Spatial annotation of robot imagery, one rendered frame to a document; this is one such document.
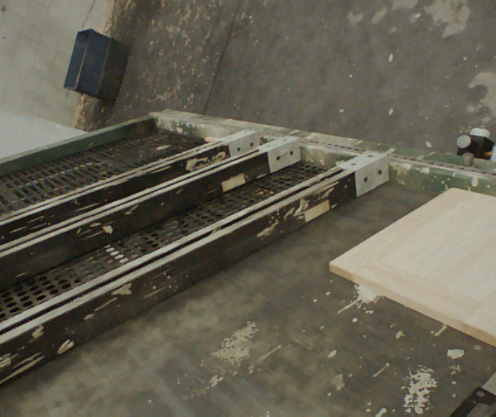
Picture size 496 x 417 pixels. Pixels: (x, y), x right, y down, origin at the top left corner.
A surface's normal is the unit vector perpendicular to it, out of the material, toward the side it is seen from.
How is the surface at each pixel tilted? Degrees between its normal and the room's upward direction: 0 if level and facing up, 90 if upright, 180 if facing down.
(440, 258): 57
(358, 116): 0
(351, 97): 0
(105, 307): 90
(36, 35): 90
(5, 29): 90
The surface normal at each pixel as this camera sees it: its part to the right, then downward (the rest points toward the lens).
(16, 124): 0.59, 0.28
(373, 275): -0.15, -0.90
